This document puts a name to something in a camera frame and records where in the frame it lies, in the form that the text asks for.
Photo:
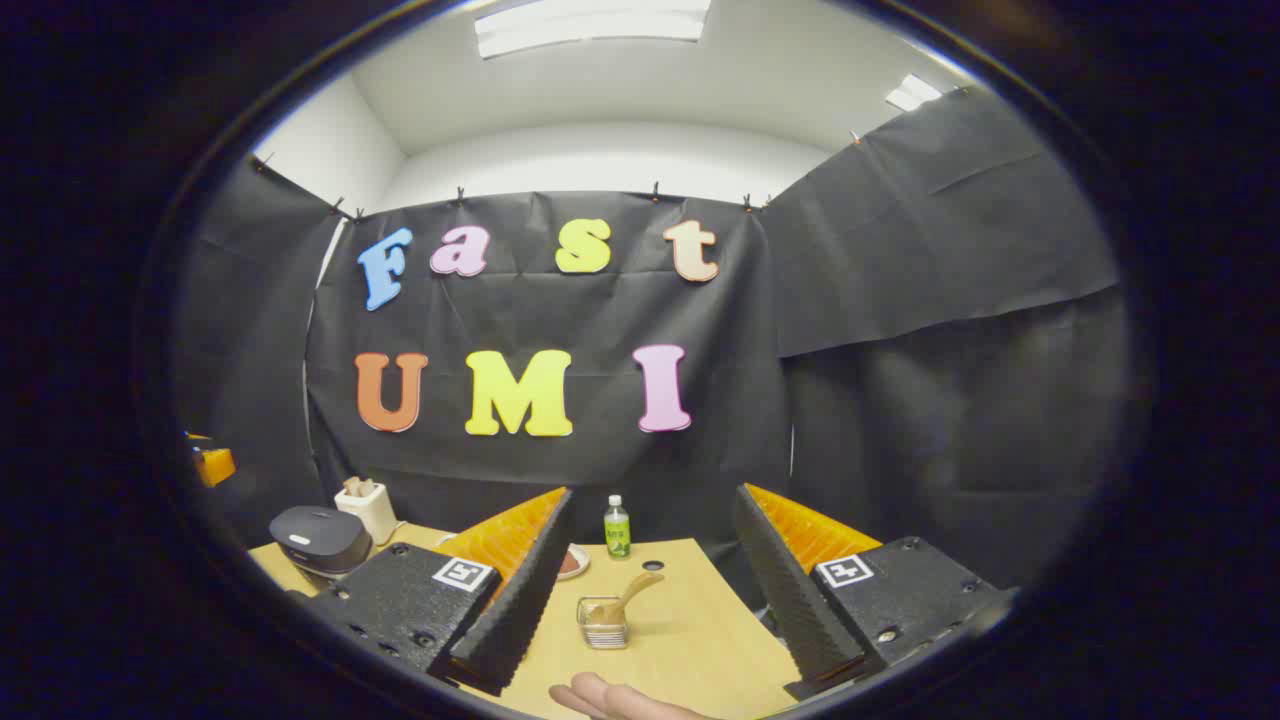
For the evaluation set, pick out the cream white toaster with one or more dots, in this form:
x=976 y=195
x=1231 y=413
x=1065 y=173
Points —
x=372 y=518

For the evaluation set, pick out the brown meat piece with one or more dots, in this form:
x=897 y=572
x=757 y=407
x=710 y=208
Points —
x=568 y=562

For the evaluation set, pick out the large ceiling light panel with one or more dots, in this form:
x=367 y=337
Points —
x=590 y=25

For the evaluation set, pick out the wooden spoon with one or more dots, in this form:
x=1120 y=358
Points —
x=630 y=590

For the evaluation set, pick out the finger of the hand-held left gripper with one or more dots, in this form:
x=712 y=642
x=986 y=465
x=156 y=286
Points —
x=215 y=467

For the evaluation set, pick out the black backdrop cloth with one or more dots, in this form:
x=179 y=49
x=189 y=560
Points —
x=900 y=400

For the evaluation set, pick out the small ceiling light panel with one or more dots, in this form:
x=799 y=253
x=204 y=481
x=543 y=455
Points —
x=912 y=92

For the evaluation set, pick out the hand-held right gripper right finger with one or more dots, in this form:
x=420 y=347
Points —
x=790 y=600

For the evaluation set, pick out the white round plate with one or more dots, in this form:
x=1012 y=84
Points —
x=578 y=570

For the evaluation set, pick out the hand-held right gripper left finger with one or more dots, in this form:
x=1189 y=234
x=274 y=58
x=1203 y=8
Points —
x=520 y=600

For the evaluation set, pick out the green tea bottle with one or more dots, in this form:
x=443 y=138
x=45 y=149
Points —
x=617 y=535

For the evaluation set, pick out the dark grey rice cooker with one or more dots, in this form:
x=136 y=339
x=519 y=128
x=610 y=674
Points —
x=320 y=540

